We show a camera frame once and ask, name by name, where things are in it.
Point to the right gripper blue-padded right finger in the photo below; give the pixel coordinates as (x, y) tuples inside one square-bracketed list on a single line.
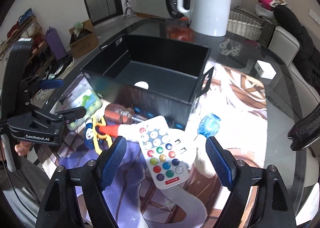
[(222, 163)]

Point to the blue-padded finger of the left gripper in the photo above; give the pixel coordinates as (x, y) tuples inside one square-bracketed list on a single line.
[(51, 84)]

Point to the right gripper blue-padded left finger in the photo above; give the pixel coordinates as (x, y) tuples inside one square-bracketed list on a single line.
[(109, 162)]

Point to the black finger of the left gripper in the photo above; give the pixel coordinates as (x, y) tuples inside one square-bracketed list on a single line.
[(71, 115)]

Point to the green white tissue pack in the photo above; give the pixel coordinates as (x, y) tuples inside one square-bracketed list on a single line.
[(86, 98)]

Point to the white glue bottle orange cap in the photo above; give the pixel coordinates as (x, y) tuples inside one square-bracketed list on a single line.
[(124, 130)]

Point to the brown handle screwdriver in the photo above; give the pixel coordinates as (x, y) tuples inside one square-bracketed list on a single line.
[(119, 114)]

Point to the white remote colourful buttons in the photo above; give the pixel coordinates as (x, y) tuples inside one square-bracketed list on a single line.
[(168, 153)]

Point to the person's left hand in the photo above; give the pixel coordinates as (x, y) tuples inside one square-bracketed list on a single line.
[(23, 148)]

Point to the blue white small figurine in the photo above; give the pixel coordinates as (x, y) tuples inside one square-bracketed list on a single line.
[(88, 133)]

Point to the purple rolled mat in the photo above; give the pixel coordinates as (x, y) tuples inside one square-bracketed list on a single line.
[(55, 43)]

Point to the anime print table mat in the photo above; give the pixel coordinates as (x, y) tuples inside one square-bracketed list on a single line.
[(238, 103)]

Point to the cardboard box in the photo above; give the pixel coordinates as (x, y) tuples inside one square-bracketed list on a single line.
[(83, 39)]

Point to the wooden shoe rack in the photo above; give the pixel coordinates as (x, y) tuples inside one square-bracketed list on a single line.
[(29, 30)]

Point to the cola bottle red label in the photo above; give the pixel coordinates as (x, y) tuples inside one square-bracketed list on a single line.
[(305, 131)]

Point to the black storage box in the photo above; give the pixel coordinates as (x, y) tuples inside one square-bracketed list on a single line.
[(153, 75)]

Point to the grey sofa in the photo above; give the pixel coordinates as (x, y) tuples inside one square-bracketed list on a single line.
[(286, 47)]

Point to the white power adapter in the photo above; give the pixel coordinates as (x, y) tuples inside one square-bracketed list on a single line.
[(265, 70)]

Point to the white mop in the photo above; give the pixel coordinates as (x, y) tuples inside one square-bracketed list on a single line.
[(128, 10)]

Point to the black jacket on sofa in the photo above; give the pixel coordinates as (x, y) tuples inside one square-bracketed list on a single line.
[(307, 58)]

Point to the red orange bag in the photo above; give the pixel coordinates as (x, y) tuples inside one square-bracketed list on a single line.
[(179, 30)]

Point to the white wicker basket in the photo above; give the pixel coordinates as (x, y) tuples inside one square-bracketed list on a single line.
[(243, 25)]

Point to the white electric kettle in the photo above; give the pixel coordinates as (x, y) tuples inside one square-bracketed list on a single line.
[(208, 17)]

